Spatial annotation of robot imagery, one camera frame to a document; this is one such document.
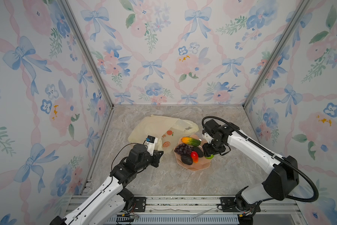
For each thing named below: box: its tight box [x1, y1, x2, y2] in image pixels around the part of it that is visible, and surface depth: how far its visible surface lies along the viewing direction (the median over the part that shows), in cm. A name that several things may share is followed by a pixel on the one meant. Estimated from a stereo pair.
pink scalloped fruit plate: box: [173, 134, 211, 172], surface depth 87 cm
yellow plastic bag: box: [127, 114, 200, 153], surface depth 90 cm
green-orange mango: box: [181, 136, 202, 147], surface depth 93 cm
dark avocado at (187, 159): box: [181, 153, 193, 166], surface depth 86 cm
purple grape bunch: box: [174, 143, 193, 156], surface depth 86 cm
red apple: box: [190, 150, 199, 164], surface depth 87 cm
